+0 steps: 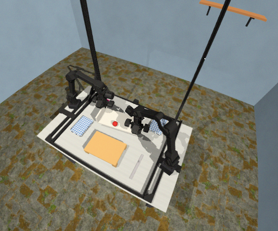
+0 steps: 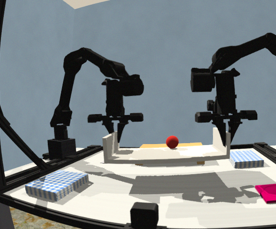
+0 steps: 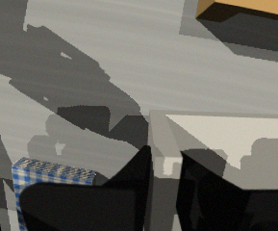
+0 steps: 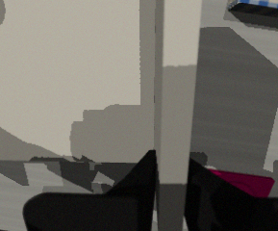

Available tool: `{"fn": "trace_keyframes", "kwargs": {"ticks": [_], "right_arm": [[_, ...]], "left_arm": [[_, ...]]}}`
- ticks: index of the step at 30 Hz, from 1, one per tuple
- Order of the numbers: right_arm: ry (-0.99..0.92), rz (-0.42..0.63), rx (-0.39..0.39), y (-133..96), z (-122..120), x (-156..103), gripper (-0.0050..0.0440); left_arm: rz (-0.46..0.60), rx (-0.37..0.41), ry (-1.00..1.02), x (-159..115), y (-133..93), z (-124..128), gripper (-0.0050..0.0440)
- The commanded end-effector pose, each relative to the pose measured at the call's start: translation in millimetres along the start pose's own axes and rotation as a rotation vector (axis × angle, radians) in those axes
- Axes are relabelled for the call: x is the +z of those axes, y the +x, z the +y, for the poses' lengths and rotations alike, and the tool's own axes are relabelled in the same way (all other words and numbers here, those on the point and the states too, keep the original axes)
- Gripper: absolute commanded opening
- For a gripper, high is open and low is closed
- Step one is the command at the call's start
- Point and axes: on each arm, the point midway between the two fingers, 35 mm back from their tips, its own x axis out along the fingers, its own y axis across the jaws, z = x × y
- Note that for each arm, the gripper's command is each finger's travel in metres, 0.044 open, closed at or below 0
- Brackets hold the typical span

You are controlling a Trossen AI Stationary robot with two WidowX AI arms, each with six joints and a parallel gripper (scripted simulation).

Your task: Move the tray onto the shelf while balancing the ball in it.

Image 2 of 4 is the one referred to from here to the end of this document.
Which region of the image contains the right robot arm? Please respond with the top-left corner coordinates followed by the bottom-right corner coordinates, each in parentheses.
top-left (191, 33), bottom-right (276, 114)

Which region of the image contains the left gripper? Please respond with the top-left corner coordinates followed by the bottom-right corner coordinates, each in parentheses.
top-left (87, 97), bottom-right (143, 143)

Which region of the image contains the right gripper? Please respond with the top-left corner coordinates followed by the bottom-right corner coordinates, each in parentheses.
top-left (195, 91), bottom-right (257, 146)

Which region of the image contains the white tray with raised ends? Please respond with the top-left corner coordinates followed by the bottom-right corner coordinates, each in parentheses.
top-left (102, 127), bottom-right (231, 164)

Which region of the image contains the red ball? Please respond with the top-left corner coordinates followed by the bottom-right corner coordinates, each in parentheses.
top-left (166, 136), bottom-right (179, 148)

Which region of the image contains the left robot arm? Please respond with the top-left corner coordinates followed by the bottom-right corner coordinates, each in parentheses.
top-left (50, 47), bottom-right (144, 141)

